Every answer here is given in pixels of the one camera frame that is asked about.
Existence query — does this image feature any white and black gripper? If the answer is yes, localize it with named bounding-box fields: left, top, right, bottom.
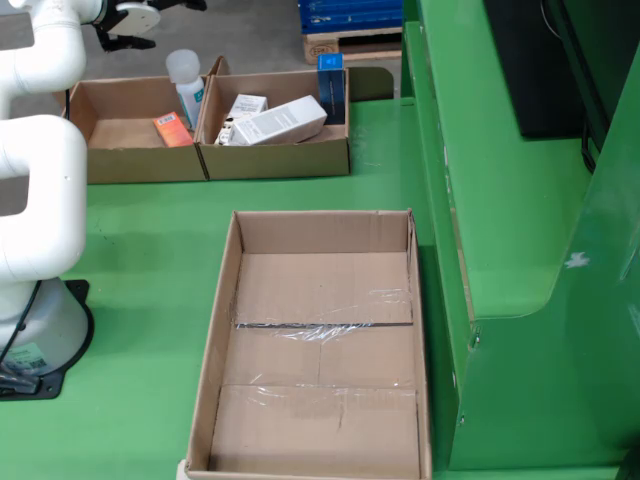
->
left=96, top=0, right=209, bottom=54

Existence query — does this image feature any white bottle with teal label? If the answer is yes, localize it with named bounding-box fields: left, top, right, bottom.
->
left=165, top=48, right=206, bottom=131

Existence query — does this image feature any black looped cable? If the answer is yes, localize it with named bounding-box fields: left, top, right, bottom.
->
left=579, top=112, right=600, bottom=174

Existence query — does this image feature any small open cardboard box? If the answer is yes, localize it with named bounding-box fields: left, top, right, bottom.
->
left=64, top=74, right=211, bottom=185

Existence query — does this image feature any blue plastic crate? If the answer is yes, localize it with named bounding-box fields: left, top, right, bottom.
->
left=298, top=0, right=405, bottom=35

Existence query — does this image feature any wooden pallet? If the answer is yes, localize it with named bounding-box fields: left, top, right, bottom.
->
left=302, top=27, right=404, bottom=65

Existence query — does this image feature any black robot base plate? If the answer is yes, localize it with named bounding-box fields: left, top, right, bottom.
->
left=0, top=278, right=96, bottom=401

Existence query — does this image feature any cardboard box with raised flap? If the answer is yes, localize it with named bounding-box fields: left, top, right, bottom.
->
left=194, top=55, right=351, bottom=181

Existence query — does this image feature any tall blue carton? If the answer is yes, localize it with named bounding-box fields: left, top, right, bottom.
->
left=316, top=52, right=347, bottom=126

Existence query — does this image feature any small white spotted carton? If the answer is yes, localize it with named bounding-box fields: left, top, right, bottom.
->
left=214, top=93, right=269, bottom=147

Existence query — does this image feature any long white carton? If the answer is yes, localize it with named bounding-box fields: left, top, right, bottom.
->
left=230, top=95, right=329, bottom=147

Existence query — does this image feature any large shallow cardboard tray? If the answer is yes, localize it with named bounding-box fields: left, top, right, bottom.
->
left=184, top=208, right=434, bottom=480

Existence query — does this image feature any green metal machine housing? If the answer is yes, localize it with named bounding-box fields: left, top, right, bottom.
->
left=399, top=0, right=640, bottom=480

